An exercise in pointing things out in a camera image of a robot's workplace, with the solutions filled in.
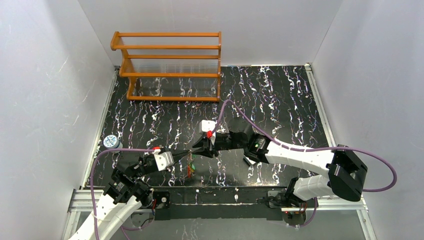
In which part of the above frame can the red white key ring bundle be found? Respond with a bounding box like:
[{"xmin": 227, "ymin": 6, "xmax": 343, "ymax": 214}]
[{"xmin": 186, "ymin": 155, "xmax": 198, "ymax": 180}]

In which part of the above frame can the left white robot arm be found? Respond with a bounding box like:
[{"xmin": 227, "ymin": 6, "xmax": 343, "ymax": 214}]
[{"xmin": 71, "ymin": 147, "xmax": 192, "ymax": 240}]

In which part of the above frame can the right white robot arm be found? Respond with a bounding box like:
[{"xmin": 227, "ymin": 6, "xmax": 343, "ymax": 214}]
[{"xmin": 193, "ymin": 117, "xmax": 368, "ymax": 205}]

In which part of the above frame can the white card box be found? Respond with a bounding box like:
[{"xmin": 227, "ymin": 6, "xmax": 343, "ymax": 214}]
[{"xmin": 243, "ymin": 157, "xmax": 255, "ymax": 166}]

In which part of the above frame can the blue white round tin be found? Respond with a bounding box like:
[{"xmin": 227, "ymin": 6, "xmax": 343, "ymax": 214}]
[{"xmin": 102, "ymin": 134, "xmax": 123, "ymax": 154}]

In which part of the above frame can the orange wooden rack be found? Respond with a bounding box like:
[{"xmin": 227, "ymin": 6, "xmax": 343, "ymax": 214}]
[{"xmin": 110, "ymin": 31, "xmax": 222, "ymax": 102}]

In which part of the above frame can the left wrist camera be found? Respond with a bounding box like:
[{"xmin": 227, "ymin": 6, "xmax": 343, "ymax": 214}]
[{"xmin": 153, "ymin": 146, "xmax": 175, "ymax": 171}]

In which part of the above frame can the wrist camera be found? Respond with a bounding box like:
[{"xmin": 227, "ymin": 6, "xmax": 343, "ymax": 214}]
[
  {"xmin": 199, "ymin": 120, "xmax": 217, "ymax": 140},
  {"xmin": 153, "ymin": 146, "xmax": 175, "ymax": 171}
]

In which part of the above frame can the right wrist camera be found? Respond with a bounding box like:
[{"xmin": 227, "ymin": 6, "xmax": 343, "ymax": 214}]
[{"xmin": 199, "ymin": 120, "xmax": 217, "ymax": 140}]

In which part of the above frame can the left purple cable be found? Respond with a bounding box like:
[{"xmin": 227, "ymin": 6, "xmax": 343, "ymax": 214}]
[{"xmin": 90, "ymin": 148, "xmax": 158, "ymax": 240}]

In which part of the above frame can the purple cable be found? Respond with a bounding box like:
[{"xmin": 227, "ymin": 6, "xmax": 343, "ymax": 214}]
[
  {"xmin": 90, "ymin": 148, "xmax": 158, "ymax": 240},
  {"xmin": 211, "ymin": 99, "xmax": 398, "ymax": 228}
]

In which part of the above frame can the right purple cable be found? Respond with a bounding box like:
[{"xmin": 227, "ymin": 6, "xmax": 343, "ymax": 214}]
[{"xmin": 211, "ymin": 99, "xmax": 398, "ymax": 228}]

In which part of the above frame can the aluminium frame rail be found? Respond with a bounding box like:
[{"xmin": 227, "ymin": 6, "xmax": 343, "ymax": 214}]
[{"xmin": 304, "ymin": 63, "xmax": 377, "ymax": 240}]

